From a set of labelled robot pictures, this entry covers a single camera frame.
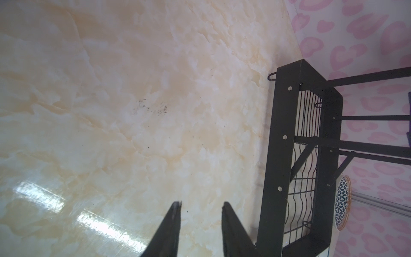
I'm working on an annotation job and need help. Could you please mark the black wire dish rack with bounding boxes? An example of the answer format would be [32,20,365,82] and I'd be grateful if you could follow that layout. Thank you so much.
[256,60,411,257]

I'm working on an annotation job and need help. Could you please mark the navy geometric pattern plate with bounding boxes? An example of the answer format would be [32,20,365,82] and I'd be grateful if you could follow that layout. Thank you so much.
[335,175,352,231]

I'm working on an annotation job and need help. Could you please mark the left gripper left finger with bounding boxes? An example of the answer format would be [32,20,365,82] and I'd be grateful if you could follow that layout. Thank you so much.
[141,201,182,257]

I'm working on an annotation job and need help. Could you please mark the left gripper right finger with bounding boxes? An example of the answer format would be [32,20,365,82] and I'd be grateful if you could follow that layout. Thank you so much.
[222,202,260,257]

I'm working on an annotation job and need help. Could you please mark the right aluminium corner post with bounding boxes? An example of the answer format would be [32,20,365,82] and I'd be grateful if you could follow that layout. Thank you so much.
[352,192,411,218]

